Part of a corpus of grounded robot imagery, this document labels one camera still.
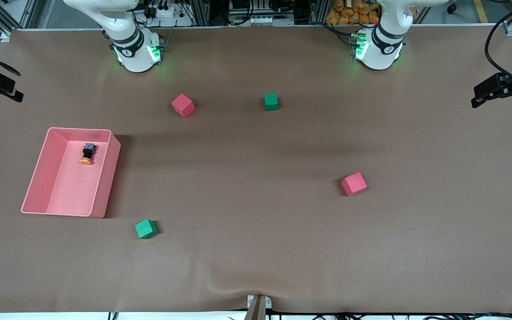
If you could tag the orange cap push button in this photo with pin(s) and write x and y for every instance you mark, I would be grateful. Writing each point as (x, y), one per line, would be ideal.
(88, 153)

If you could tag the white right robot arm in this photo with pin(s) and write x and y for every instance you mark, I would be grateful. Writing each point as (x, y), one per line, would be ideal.
(136, 58)

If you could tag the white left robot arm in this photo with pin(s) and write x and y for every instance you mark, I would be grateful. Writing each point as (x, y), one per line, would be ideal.
(380, 55)

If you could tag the pink plastic tray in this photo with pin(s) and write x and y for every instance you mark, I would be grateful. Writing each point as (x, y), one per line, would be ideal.
(74, 191)

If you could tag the bag of orange items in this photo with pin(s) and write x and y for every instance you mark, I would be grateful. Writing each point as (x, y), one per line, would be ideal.
(349, 13)

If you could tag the pink foam cube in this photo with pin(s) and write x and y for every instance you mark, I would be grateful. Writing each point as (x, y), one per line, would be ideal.
(183, 106)
(354, 185)

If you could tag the white power strip with plugs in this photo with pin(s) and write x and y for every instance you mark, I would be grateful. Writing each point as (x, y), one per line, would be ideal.
(167, 13)

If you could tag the green foam cube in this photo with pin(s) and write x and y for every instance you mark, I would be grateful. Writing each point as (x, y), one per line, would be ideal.
(271, 103)
(146, 230)

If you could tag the long white power strip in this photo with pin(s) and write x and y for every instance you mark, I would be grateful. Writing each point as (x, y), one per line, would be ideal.
(260, 21)

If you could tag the aluminium frame post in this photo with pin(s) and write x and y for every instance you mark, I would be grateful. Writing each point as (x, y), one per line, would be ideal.
(319, 11)
(202, 13)

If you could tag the metal table edge bracket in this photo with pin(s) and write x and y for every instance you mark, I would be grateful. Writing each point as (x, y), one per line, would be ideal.
(258, 306)

